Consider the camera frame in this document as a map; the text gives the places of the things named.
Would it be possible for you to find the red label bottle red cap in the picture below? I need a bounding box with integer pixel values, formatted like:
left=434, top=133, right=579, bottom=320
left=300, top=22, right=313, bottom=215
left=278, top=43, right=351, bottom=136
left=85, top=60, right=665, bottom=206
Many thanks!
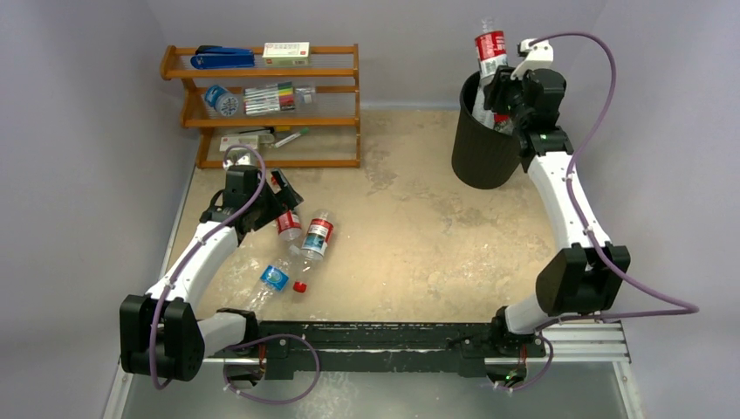
left=471, top=17, right=508, bottom=128

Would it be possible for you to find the black ribbed waste bin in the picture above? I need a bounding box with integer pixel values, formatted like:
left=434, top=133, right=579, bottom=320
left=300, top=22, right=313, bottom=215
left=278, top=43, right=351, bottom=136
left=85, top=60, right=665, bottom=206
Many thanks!
left=451, top=72, right=520, bottom=189

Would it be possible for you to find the blue label clear bottle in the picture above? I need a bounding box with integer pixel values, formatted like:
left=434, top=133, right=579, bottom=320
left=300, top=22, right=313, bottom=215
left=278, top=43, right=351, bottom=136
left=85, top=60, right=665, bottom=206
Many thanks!
left=244, top=245, right=300, bottom=319

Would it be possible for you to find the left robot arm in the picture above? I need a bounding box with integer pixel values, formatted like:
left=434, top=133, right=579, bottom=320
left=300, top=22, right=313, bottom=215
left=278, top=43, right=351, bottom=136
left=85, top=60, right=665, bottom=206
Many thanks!
left=119, top=165, right=303, bottom=386

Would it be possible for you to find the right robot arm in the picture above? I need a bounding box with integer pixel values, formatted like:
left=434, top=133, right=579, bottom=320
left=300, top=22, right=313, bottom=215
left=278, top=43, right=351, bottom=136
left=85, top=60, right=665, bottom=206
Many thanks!
left=484, top=66, right=631, bottom=355

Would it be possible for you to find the white stapler on bottom shelf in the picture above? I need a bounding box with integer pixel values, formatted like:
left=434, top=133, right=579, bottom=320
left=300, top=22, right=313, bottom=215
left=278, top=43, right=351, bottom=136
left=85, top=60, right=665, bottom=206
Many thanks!
left=218, top=129, right=275, bottom=160

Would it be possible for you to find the green-capped white marker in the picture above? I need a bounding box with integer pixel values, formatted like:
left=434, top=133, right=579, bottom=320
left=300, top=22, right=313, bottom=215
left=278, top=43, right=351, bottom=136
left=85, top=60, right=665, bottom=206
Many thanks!
left=273, top=127, right=310, bottom=148

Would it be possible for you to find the pack of coloured markers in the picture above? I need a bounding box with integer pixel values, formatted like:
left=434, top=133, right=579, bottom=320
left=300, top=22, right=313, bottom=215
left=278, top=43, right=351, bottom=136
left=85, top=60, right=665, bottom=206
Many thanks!
left=243, top=81, right=295, bottom=116

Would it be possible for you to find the wooden three-tier shelf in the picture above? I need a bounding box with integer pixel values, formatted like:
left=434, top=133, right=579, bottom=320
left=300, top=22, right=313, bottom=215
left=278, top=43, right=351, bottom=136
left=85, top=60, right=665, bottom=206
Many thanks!
left=159, top=43, right=362, bottom=168

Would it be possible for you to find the small clear clip box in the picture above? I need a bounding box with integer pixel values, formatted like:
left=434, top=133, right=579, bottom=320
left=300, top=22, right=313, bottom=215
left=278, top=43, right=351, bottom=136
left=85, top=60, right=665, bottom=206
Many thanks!
left=294, top=86, right=317, bottom=105

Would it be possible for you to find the blue stapler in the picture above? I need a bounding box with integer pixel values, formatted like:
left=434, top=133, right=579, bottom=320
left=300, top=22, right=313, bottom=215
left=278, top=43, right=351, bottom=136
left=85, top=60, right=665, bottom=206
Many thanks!
left=190, top=45, right=255, bottom=70

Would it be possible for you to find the white and red box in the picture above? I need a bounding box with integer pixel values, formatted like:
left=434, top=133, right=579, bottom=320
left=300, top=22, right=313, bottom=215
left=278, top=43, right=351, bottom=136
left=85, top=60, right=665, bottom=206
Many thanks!
left=261, top=42, right=312, bottom=67

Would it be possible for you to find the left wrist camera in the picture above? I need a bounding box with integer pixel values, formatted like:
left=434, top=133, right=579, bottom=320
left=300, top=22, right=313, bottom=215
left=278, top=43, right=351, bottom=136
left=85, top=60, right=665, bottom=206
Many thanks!
left=223, top=149, right=252, bottom=170

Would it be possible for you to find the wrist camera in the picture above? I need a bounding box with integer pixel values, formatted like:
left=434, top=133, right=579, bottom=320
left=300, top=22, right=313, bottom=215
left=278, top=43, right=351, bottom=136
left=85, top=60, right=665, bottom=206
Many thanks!
left=223, top=149, right=252, bottom=170
left=510, top=38, right=554, bottom=80

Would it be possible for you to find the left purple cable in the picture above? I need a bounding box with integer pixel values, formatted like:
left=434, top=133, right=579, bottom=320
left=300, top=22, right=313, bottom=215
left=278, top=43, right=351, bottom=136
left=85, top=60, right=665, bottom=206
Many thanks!
left=148, top=144, right=268, bottom=391

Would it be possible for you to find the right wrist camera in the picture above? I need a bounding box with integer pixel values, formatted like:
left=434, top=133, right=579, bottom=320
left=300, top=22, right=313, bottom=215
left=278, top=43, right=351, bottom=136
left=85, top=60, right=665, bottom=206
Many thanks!
left=510, top=38, right=554, bottom=80

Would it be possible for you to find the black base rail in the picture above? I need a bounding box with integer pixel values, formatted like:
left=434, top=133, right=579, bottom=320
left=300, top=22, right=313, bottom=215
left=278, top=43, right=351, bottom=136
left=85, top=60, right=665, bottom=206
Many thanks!
left=203, top=320, right=547, bottom=381

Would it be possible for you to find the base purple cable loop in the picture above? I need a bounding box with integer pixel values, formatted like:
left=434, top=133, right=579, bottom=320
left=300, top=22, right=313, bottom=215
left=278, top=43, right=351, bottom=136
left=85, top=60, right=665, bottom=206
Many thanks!
left=223, top=332, right=320, bottom=406

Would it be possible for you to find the aluminium frame rail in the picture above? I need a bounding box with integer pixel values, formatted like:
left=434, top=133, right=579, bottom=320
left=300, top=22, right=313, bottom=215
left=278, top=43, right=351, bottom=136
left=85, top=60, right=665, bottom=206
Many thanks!
left=104, top=321, right=643, bottom=418

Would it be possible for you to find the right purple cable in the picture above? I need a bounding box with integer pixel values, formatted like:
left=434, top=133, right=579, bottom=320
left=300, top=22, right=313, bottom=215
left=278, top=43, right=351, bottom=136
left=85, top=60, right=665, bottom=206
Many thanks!
left=520, top=31, right=701, bottom=392

